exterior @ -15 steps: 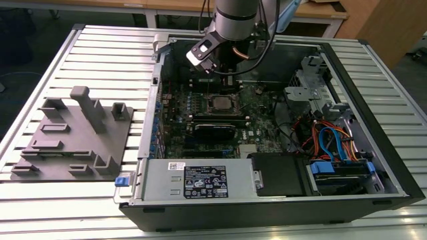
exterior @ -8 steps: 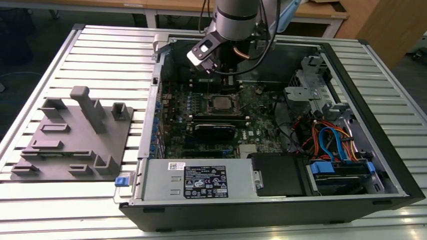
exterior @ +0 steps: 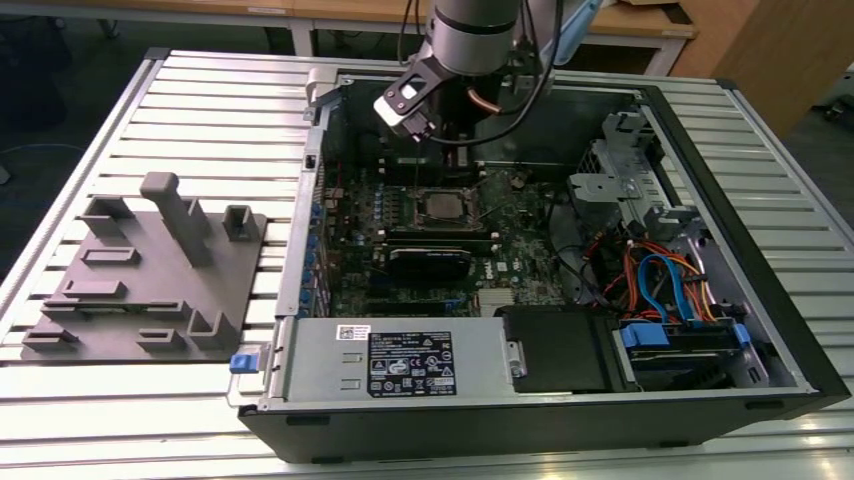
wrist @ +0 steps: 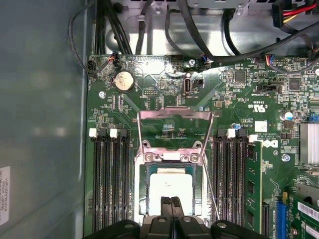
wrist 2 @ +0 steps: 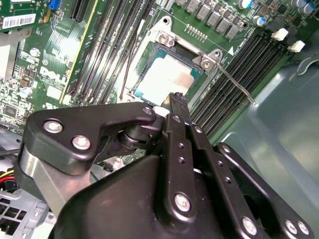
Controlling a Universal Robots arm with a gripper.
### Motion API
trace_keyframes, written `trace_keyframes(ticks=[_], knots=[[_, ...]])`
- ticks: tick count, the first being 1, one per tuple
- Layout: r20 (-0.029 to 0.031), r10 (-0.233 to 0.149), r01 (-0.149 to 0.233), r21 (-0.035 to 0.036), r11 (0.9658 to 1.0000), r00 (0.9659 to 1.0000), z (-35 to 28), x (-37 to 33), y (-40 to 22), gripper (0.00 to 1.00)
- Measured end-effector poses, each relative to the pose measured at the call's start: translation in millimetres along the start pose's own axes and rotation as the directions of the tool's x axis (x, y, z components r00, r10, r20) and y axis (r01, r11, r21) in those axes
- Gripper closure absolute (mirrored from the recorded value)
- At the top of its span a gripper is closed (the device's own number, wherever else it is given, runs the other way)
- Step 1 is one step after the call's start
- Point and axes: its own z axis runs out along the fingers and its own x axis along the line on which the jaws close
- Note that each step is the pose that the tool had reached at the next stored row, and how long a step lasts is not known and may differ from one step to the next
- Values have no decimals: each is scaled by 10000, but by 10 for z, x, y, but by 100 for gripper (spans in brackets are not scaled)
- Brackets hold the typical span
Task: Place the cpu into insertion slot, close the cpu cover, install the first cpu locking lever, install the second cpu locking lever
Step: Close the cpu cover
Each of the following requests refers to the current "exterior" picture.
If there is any metal socket cover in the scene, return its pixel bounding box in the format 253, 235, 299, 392
474, 168, 520, 226

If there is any silver CPU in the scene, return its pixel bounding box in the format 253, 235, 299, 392
425, 191, 468, 220

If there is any CPU socket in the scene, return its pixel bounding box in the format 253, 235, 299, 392
411, 185, 488, 232

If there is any metal disk bay cage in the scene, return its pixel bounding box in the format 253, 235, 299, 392
566, 112, 713, 251

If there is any green motherboard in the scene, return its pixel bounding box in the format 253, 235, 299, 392
319, 164, 582, 319

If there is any black graphics card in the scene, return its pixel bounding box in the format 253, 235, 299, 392
385, 245, 477, 287

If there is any wooden cabinet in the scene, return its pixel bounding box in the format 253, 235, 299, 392
673, 0, 854, 139

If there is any black plastic shroud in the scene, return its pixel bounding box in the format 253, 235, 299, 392
497, 303, 629, 395

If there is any silver power supply unit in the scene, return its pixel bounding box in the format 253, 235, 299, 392
263, 317, 520, 401

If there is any grey parts rack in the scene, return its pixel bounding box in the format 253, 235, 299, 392
19, 171, 273, 364

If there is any hard disk in blue carrier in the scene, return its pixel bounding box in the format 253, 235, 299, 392
617, 319, 753, 394

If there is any black PC case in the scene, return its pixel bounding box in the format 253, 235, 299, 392
237, 64, 854, 464

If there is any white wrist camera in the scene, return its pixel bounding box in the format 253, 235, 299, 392
371, 64, 439, 144

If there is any black camera cable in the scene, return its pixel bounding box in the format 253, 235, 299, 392
398, 0, 430, 66
426, 0, 566, 147

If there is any blue wire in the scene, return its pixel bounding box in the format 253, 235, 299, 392
637, 253, 736, 329

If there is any orange wire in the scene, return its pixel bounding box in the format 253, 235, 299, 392
593, 238, 720, 321

